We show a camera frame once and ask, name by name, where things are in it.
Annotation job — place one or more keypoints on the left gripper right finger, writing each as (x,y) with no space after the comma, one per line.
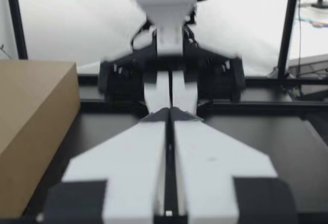
(212,162)

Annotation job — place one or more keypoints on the cardboard box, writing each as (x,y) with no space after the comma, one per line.
(33,119)

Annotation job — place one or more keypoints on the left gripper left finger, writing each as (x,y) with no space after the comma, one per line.
(128,157)

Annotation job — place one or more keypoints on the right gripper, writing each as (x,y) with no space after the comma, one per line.
(123,80)

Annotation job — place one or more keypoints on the black frame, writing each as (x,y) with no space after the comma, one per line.
(289,29)

